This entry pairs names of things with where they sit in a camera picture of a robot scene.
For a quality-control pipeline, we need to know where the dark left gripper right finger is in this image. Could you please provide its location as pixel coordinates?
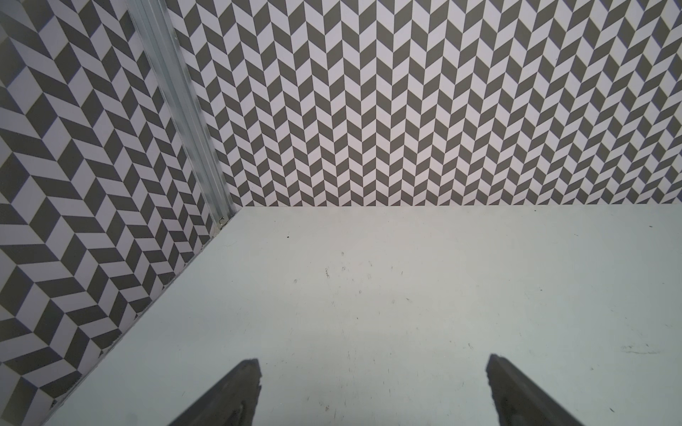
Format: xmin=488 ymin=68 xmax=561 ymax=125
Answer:
xmin=486 ymin=354 xmax=583 ymax=426

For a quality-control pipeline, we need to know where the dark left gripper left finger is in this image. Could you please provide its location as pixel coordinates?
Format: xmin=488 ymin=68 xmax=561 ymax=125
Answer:
xmin=170 ymin=359 xmax=262 ymax=426

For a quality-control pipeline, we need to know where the aluminium corner post left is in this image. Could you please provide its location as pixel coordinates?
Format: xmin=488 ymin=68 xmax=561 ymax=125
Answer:
xmin=128 ymin=0 xmax=236 ymax=228

